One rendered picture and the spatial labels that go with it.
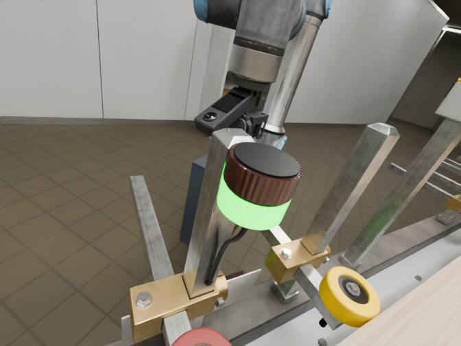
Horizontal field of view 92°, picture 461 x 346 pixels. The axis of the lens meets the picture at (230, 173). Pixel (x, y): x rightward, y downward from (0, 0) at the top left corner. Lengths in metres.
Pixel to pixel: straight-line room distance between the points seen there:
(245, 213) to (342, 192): 0.27
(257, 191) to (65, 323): 1.25
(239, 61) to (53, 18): 2.50
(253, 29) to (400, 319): 0.48
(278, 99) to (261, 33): 0.66
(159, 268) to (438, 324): 0.43
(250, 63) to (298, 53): 0.65
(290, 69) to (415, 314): 0.86
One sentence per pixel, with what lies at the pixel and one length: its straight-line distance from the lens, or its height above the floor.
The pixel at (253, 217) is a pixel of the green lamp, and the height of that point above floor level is 1.07.
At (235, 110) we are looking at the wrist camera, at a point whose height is 1.08.
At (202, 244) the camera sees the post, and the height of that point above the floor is 0.98.
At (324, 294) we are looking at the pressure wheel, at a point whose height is 0.89.
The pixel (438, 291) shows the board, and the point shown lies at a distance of 0.57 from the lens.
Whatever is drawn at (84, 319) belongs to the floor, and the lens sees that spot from 1.34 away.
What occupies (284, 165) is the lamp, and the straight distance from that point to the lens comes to 0.17.
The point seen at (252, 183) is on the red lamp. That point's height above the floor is 1.10.
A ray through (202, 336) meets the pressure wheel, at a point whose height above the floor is 0.91.
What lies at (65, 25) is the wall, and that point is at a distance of 2.82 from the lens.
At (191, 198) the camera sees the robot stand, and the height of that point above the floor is 0.37.
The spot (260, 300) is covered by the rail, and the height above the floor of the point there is 0.70.
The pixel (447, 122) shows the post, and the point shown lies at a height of 1.14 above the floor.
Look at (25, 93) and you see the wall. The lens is 2.96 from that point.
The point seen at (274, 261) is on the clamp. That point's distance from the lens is 0.46.
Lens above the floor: 1.18
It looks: 30 degrees down
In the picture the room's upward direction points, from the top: 15 degrees clockwise
